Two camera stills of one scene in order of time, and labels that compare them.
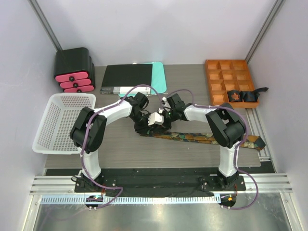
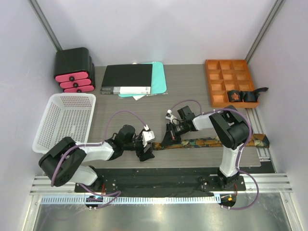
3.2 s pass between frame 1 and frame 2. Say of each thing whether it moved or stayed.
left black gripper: moved
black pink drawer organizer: stayed
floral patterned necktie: moved
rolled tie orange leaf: stayed
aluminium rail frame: stayed
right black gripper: moved
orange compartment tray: stayed
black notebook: stayed
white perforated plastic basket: stayed
